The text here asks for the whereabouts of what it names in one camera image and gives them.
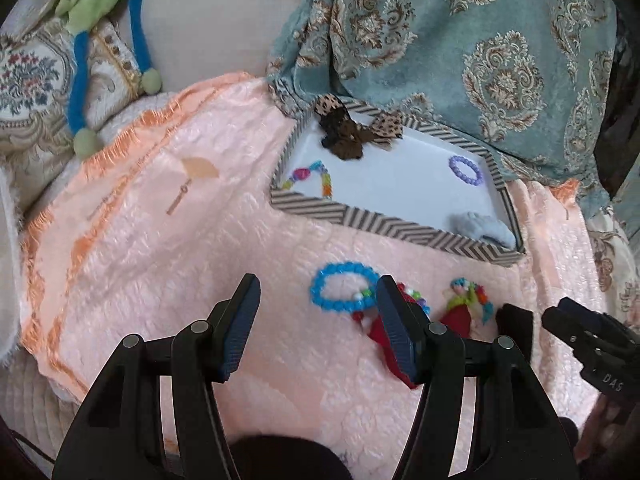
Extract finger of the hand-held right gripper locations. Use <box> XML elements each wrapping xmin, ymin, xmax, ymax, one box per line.
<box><xmin>542</xmin><ymin>297</ymin><xmax>640</xmax><ymax>361</ymax></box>
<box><xmin>497</xmin><ymin>304</ymin><xmax>535</xmax><ymax>361</ymax></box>

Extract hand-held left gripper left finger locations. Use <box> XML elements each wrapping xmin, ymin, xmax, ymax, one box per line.
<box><xmin>51</xmin><ymin>273</ymin><xmax>262</xmax><ymax>480</ymax></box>

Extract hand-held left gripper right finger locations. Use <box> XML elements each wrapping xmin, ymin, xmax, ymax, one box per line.
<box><xmin>375</xmin><ymin>275</ymin><xmax>581</xmax><ymax>480</ymax></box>

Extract blue bead bracelet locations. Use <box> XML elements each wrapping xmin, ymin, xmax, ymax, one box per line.
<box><xmin>310</xmin><ymin>261</ymin><xmax>379</xmax><ymax>313</ymax></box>

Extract striped rim white tray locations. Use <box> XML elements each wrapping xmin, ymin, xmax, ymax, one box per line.
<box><xmin>269</xmin><ymin>98</ymin><xmax>527</xmax><ymax>267</ymax></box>

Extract peach fringed blanket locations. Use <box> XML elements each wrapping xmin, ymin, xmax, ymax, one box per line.
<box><xmin>19</xmin><ymin>72</ymin><xmax>603</xmax><ymax>461</ymax></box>

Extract light blue scrunchie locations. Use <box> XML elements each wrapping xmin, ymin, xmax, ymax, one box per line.
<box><xmin>448</xmin><ymin>212</ymin><xmax>517</xmax><ymax>250</ymax></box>

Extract brown scrunchie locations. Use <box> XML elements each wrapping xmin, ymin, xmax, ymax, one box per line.
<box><xmin>319</xmin><ymin>109</ymin><xmax>387</xmax><ymax>162</ymax></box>

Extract white quilted mat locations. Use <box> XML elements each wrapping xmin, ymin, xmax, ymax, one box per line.
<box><xmin>0</xmin><ymin>347</ymin><xmax>93</xmax><ymax>471</ymax></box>

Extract polka dot bow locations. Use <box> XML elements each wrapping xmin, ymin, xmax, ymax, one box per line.
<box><xmin>313</xmin><ymin>93</ymin><xmax>404</xmax><ymax>140</ymax></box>

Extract teal damask cloth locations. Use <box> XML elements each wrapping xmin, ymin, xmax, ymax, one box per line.
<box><xmin>266</xmin><ymin>0</ymin><xmax>626</xmax><ymax>196</ymax></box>

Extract green and blue plush toy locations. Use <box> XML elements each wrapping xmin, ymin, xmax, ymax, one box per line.
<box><xmin>54</xmin><ymin>0</ymin><xmax>163</xmax><ymax>157</ymax></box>

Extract floral embroidered cushion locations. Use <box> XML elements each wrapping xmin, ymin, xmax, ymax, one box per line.
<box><xmin>0</xmin><ymin>12</ymin><xmax>143</xmax><ymax>211</ymax></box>

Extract multicolour bead bracelet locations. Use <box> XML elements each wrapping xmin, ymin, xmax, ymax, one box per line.
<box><xmin>351</xmin><ymin>282</ymin><xmax>432</xmax><ymax>323</ymax></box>

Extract colourful bead bracelet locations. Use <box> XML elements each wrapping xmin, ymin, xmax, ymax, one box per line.
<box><xmin>439</xmin><ymin>277</ymin><xmax>496</xmax><ymax>341</ymax></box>

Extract purple bead bracelet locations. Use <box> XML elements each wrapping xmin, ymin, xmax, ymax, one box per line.
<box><xmin>448</xmin><ymin>155</ymin><xmax>482</xmax><ymax>185</ymax></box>

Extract rainbow bead bracelet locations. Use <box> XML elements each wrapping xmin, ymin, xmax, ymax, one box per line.
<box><xmin>281</xmin><ymin>160</ymin><xmax>334</xmax><ymax>198</ymax></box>

